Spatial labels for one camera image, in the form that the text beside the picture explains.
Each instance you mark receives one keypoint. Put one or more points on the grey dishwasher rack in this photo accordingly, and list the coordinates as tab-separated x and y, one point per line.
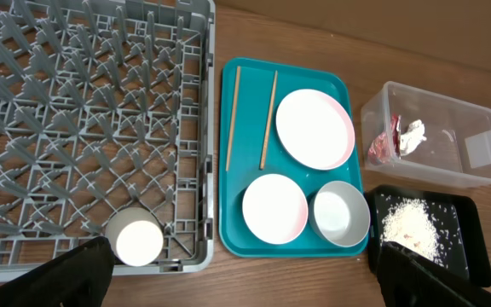
104	106

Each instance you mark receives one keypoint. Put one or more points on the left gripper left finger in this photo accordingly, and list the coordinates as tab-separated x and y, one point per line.
80	277

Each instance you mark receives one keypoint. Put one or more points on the pink shallow bowl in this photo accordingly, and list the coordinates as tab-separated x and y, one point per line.
275	209

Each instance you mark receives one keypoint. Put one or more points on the grey bowl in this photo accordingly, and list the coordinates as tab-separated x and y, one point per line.
339	214

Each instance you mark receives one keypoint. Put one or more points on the large white plate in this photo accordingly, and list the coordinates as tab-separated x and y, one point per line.
315	129

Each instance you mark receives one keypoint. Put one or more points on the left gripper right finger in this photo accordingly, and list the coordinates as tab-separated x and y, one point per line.
407	279

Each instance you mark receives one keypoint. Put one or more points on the black waste tray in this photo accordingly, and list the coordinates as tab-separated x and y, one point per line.
461	244

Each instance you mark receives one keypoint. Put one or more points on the wooden chopstick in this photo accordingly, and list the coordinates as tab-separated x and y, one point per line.
233	117
268	122

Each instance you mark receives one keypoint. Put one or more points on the clear plastic bin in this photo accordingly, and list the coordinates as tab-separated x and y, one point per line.
457	152

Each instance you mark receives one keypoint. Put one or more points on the red sauce packet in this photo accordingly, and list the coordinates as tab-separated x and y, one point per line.
384	146

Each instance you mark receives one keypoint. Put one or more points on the pile of rice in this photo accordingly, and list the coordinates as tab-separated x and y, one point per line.
408	224

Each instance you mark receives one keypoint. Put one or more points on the white napkin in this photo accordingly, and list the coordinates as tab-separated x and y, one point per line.
412	138

